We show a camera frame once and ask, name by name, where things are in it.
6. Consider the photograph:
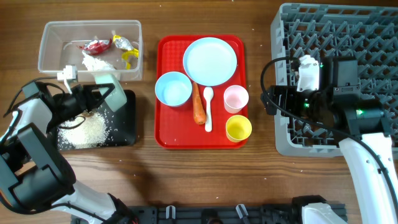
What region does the grey dishwasher rack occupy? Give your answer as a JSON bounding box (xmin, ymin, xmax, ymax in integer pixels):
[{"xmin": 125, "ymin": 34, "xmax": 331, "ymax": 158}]
[{"xmin": 271, "ymin": 3, "xmax": 397, "ymax": 159}]

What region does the red snack wrapper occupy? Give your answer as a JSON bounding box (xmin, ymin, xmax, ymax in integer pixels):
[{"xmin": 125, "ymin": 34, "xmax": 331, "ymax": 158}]
[{"xmin": 78, "ymin": 39, "xmax": 113, "ymax": 55}]

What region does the white plastic spoon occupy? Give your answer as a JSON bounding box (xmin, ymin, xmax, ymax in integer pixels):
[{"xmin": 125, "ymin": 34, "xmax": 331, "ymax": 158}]
[{"xmin": 203, "ymin": 86, "xmax": 214, "ymax": 133}]

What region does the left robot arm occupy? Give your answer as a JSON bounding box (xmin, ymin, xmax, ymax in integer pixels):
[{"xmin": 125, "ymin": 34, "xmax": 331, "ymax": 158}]
[{"xmin": 1, "ymin": 80, "xmax": 139, "ymax": 223}]

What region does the yellow plastic cup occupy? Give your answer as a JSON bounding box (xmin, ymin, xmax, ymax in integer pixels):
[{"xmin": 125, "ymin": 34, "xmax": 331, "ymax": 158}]
[{"xmin": 226, "ymin": 115, "xmax": 252, "ymax": 142}]

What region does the large light blue plate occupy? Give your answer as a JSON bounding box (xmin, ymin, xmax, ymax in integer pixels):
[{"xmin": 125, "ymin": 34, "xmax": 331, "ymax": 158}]
[{"xmin": 183, "ymin": 37, "xmax": 238, "ymax": 86}]

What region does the orange carrot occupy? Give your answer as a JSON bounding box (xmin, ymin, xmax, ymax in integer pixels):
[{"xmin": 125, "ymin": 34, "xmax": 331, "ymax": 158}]
[{"xmin": 192, "ymin": 82, "xmax": 206, "ymax": 125}]

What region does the red plastic tray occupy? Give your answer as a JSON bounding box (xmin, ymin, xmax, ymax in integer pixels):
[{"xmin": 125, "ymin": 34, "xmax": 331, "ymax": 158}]
[{"xmin": 154, "ymin": 34, "xmax": 247, "ymax": 149}]

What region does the white tissue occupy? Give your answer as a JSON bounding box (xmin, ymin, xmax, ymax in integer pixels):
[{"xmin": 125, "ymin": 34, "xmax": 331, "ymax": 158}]
[{"xmin": 82, "ymin": 52, "xmax": 115, "ymax": 71}]

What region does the pink plastic cup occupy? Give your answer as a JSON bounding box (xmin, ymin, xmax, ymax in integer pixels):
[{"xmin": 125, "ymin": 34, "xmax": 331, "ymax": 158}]
[{"xmin": 223, "ymin": 85, "xmax": 249, "ymax": 114}]

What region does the black food waste tray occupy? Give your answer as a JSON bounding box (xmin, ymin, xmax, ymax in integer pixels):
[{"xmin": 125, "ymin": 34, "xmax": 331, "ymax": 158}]
[{"xmin": 52, "ymin": 90, "xmax": 136, "ymax": 151}]

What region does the clear plastic waste bin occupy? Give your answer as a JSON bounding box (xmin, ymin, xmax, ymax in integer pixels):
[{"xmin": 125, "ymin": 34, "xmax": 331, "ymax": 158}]
[{"xmin": 38, "ymin": 20, "xmax": 144, "ymax": 82}]

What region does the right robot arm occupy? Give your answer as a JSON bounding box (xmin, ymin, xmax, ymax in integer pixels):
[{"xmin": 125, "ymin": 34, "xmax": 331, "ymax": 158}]
[{"xmin": 261, "ymin": 55, "xmax": 397, "ymax": 223}]

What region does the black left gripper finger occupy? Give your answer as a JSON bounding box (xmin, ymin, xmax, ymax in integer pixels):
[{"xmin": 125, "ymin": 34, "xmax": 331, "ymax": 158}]
[
  {"xmin": 85, "ymin": 91, "xmax": 110, "ymax": 111},
  {"xmin": 71, "ymin": 83, "xmax": 114, "ymax": 95}
]

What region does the yellow snack wrapper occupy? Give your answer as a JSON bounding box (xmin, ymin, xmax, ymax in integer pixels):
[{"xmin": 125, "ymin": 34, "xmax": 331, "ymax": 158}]
[{"xmin": 113, "ymin": 35, "xmax": 139, "ymax": 70}]

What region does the white rice pile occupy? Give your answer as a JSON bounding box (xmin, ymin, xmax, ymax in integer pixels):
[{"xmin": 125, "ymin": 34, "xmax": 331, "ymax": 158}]
[{"xmin": 57, "ymin": 112, "xmax": 110, "ymax": 150}]

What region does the green bowl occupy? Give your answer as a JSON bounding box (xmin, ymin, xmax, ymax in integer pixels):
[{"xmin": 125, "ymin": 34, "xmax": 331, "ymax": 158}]
[{"xmin": 95, "ymin": 73, "xmax": 127, "ymax": 112}]

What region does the light blue bowl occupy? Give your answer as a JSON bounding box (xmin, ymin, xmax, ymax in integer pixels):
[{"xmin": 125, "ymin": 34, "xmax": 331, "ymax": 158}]
[{"xmin": 155, "ymin": 72, "xmax": 193, "ymax": 107}]

